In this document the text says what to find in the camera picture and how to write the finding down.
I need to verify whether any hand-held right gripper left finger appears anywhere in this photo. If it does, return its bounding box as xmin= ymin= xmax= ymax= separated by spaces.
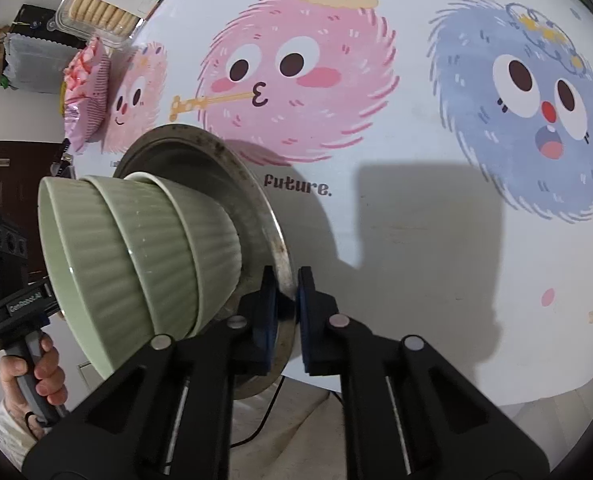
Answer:
xmin=21 ymin=266 xmax=280 ymax=480

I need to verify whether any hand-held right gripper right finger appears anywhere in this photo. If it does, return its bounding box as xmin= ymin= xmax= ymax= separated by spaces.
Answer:
xmin=297 ymin=266 xmax=552 ymax=480

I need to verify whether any cream ribbed ceramic bowl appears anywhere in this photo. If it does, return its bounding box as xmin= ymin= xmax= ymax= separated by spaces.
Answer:
xmin=124 ymin=171 xmax=243 ymax=321

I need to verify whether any large stained steel bowl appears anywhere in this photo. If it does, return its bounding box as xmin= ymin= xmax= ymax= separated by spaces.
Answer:
xmin=111 ymin=125 xmax=297 ymax=401

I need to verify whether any green ribbed ceramic bowl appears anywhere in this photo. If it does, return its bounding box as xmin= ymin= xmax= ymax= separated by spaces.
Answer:
xmin=82 ymin=174 xmax=201 ymax=338
xmin=37 ymin=176 xmax=156 ymax=381

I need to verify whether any person's left forearm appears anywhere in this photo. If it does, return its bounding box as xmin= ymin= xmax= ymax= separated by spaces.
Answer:
xmin=0 ymin=400 xmax=42 ymax=448

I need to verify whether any person's left hand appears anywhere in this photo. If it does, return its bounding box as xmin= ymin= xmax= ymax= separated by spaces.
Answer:
xmin=0 ymin=332 xmax=66 ymax=428

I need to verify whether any dark brown wooden cabinet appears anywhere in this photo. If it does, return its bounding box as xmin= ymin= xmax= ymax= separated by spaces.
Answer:
xmin=0 ymin=140 xmax=74 ymax=301

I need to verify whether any pink snack packet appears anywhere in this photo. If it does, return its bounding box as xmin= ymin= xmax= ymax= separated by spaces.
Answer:
xmin=61 ymin=35 xmax=112 ymax=155

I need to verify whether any silver foil bag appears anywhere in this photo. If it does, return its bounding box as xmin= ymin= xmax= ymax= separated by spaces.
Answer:
xmin=0 ymin=30 xmax=84 ymax=96

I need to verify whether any black packet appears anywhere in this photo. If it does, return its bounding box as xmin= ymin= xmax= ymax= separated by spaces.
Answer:
xmin=11 ymin=4 xmax=70 ymax=36

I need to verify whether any clear tray of finger biscuits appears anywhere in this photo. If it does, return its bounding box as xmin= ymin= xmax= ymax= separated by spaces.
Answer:
xmin=56 ymin=0 xmax=182 ymax=51

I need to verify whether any black floor cable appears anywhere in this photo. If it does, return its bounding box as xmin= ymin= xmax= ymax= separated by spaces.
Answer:
xmin=229 ymin=375 xmax=287 ymax=448

